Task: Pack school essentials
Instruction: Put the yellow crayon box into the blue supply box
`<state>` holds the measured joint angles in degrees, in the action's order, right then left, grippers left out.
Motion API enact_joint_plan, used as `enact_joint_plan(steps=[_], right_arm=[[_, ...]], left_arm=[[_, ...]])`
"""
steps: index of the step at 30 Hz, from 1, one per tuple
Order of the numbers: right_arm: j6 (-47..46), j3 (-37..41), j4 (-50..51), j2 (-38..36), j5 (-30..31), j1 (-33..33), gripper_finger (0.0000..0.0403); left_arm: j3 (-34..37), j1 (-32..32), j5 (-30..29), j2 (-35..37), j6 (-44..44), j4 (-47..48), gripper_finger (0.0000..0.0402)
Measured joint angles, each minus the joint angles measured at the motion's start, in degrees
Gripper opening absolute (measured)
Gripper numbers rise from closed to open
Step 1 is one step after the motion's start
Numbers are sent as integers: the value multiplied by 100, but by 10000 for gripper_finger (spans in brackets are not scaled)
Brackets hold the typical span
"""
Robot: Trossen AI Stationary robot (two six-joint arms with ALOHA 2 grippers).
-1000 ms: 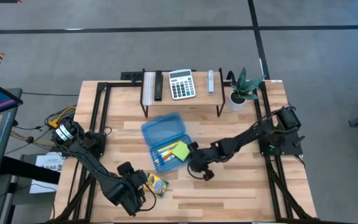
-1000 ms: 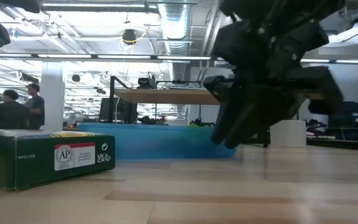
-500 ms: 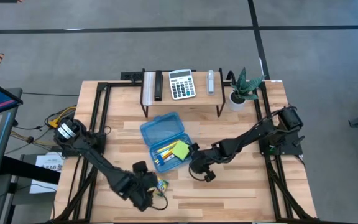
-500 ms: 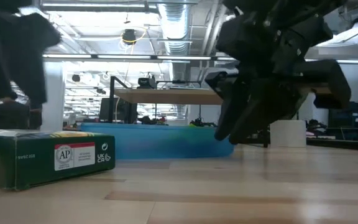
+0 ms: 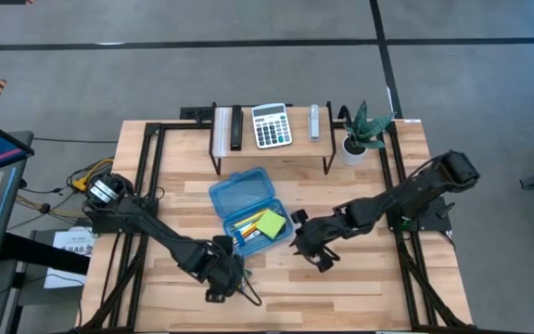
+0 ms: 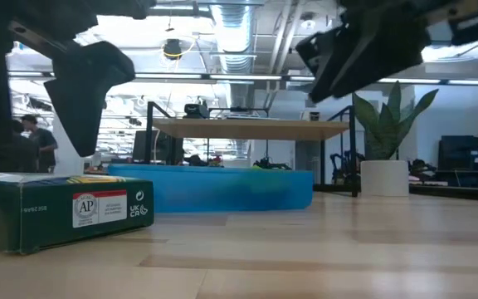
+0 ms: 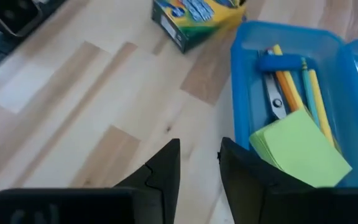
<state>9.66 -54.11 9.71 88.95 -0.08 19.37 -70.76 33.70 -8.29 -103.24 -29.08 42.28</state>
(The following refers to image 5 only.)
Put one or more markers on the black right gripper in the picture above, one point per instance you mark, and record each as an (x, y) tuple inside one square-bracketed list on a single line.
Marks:
[(315, 236)]

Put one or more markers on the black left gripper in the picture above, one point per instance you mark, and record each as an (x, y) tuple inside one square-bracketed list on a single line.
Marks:
[(223, 273)]

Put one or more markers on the blue capped pen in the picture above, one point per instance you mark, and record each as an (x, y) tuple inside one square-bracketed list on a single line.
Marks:
[(239, 240)]

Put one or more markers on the green sticky note pad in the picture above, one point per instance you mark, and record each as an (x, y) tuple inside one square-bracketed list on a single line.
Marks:
[(270, 224)]

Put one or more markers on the orange pencil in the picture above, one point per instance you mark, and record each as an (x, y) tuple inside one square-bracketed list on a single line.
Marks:
[(248, 228)]

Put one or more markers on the yellow highlighter pen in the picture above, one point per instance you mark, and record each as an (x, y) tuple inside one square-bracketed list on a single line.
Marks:
[(248, 219)]

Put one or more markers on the blue plastic pencil case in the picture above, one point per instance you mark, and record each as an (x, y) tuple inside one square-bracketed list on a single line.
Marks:
[(241, 190)]

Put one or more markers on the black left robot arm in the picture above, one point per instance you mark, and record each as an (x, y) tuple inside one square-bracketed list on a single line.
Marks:
[(156, 227)]

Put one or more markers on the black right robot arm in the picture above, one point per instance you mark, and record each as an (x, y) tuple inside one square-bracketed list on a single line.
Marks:
[(410, 195)]

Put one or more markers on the grey stapler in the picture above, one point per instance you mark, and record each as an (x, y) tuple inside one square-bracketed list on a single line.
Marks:
[(314, 123)]

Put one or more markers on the snake plant in white pot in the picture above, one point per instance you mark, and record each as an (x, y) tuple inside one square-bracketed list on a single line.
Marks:
[(362, 130)]

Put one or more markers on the white desk calculator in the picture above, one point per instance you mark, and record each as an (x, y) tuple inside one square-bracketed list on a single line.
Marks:
[(271, 126)]

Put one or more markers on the black stapler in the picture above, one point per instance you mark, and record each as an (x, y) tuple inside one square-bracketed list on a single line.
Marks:
[(236, 127)]

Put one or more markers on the white printed paper sheet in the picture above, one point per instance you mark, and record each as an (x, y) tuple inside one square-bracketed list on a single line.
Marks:
[(70, 241)]

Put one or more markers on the small white label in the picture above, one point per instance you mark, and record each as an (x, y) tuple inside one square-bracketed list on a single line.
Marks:
[(411, 121)]

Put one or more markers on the black power strip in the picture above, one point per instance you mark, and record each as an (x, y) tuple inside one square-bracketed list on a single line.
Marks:
[(195, 112)]

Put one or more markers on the black side table beam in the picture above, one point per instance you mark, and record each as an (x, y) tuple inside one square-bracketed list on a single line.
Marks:
[(40, 253)]

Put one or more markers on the black aluminium table frame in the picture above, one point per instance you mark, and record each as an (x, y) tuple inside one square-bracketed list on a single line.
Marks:
[(407, 273), (179, 125)]

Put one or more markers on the wooden shelf riser black frame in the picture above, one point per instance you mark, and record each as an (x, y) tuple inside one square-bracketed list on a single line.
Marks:
[(299, 139)]

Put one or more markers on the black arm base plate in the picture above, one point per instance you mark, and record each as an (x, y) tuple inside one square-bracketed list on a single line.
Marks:
[(123, 225), (429, 218)]

